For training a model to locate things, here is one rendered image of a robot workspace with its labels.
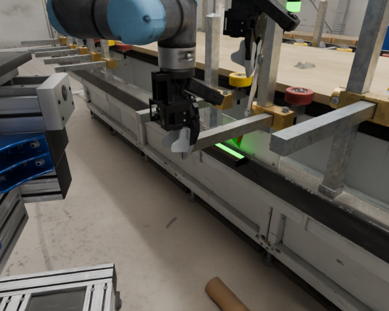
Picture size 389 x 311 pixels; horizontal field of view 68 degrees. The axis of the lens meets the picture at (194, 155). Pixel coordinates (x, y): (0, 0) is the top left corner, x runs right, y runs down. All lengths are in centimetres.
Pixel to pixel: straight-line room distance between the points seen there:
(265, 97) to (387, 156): 38
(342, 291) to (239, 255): 50
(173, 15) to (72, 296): 101
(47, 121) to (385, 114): 69
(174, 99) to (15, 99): 31
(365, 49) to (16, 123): 72
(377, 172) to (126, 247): 120
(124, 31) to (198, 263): 124
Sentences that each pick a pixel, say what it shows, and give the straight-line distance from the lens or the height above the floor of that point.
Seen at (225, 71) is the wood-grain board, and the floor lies 89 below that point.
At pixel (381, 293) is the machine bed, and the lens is 126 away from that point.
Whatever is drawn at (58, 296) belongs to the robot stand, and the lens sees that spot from 125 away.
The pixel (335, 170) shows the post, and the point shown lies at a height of 78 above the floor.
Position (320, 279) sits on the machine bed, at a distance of 135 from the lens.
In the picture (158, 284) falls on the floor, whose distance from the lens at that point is 146.
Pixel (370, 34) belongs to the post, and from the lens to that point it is 71.
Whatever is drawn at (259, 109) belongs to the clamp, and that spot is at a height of 86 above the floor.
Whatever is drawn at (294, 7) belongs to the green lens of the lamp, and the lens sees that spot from 87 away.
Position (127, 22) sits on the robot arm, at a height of 112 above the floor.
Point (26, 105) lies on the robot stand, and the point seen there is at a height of 96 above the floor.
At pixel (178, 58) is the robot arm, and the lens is 57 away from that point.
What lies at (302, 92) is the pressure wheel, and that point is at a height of 91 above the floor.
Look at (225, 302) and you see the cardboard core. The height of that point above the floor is 7.
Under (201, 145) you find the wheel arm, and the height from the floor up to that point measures 84.
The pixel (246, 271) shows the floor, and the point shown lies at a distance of 151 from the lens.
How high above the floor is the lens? 115
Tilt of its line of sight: 29 degrees down
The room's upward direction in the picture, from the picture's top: straight up
